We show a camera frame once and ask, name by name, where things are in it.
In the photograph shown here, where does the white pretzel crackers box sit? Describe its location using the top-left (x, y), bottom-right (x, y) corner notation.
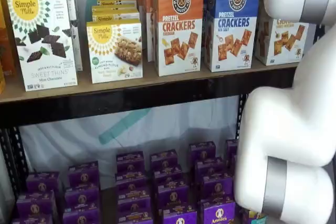
top-left (255, 16), bottom-right (317, 67)

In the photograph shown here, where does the Simple Mills Sweet Thins box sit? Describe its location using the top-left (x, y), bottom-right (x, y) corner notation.
top-left (6, 0), bottom-right (79, 92)
top-left (21, 0), bottom-right (83, 72)

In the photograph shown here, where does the blue sea salt crackers box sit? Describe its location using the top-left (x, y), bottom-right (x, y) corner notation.
top-left (204, 0), bottom-right (261, 73)

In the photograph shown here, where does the black metal shelf rack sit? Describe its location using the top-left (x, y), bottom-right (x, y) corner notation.
top-left (0, 65), bottom-right (327, 224)

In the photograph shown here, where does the white backdrop with teal print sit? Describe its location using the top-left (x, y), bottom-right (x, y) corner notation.
top-left (18, 0), bottom-right (240, 192)

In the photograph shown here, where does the purple Annie's box teal label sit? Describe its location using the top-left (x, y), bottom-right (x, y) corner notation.
top-left (239, 207), bottom-right (267, 224)

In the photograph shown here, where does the orange snack box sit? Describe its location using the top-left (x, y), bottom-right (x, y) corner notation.
top-left (0, 0), bottom-right (18, 78)

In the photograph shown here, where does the wooden shelf board under cracker boxes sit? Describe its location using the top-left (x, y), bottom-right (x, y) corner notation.
top-left (0, 58), bottom-right (300, 104)

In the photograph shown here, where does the Simple Mills almond bars box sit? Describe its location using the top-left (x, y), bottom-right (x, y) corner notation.
top-left (91, 10), bottom-right (141, 24)
top-left (91, 4), bottom-right (140, 15)
top-left (97, 0), bottom-right (138, 7)
top-left (86, 19), bottom-right (144, 84)

